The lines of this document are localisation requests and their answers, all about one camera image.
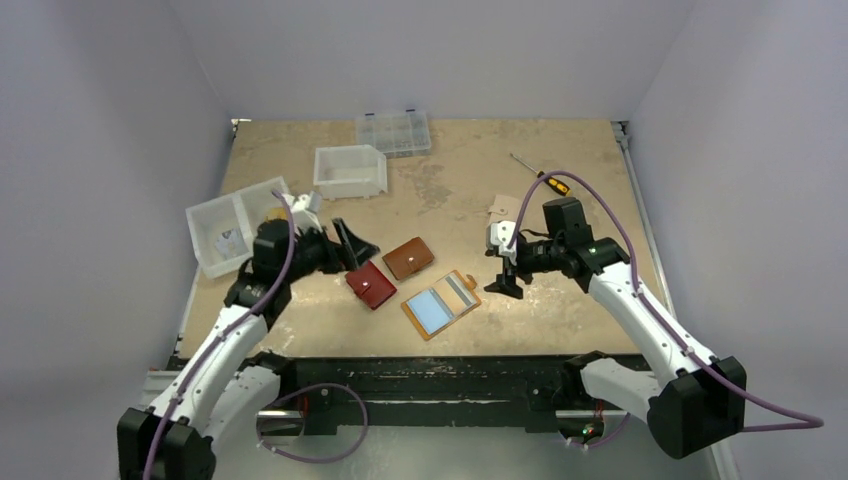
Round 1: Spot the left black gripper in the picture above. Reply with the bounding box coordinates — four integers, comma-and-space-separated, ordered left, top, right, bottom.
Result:
281, 217, 377, 284

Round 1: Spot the orange card holder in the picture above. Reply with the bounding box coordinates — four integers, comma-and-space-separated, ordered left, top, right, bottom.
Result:
401, 270, 482, 341

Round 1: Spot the light blue credit card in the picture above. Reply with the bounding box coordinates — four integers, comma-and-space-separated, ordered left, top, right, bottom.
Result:
405, 288, 454, 336

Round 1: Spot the gold credit card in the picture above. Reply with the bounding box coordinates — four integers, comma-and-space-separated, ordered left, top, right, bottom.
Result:
264, 207, 287, 222

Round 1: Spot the white VIP credit card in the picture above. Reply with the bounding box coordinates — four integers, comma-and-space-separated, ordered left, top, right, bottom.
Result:
214, 228, 248, 260

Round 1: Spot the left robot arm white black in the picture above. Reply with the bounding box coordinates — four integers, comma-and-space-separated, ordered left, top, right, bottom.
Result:
117, 218, 380, 479

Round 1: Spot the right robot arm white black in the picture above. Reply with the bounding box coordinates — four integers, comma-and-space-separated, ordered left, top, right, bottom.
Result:
485, 195, 747, 459

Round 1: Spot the dark red card holder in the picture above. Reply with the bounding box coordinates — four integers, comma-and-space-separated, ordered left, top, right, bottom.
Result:
345, 261, 397, 310

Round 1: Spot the brown leather card holder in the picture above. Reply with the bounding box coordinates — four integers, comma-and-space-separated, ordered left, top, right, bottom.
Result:
382, 237, 435, 281

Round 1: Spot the beige card holder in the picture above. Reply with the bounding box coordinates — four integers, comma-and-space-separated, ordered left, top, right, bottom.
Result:
487, 194, 522, 224

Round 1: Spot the white small open bin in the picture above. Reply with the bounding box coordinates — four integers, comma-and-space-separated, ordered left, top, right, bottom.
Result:
313, 145, 389, 200

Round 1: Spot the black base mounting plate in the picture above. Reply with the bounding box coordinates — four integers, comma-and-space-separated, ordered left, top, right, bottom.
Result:
234, 352, 647, 437

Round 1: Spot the yellow black screwdriver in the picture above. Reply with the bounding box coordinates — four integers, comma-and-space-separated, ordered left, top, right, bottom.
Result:
509, 152, 572, 198

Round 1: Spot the clear compartment organizer box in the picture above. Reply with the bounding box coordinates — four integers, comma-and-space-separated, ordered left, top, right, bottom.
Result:
354, 109, 432, 159

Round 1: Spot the white two-compartment bin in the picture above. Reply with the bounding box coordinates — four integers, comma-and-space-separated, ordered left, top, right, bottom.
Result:
185, 176, 289, 279

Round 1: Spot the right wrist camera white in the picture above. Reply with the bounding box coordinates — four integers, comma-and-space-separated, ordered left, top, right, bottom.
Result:
486, 220, 517, 265

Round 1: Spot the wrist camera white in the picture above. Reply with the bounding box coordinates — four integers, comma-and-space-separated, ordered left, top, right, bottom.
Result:
283, 191, 323, 234
486, 220, 517, 265

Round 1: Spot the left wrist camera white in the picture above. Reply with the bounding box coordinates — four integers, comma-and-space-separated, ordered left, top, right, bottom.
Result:
283, 191, 323, 234

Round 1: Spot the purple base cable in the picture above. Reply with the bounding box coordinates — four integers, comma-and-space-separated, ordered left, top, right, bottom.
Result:
255, 382, 370, 465

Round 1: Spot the aluminium frame rail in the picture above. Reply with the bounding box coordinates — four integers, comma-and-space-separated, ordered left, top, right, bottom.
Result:
119, 369, 180, 480

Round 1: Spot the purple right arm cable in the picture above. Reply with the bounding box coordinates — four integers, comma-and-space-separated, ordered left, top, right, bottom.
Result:
506, 170, 825, 433

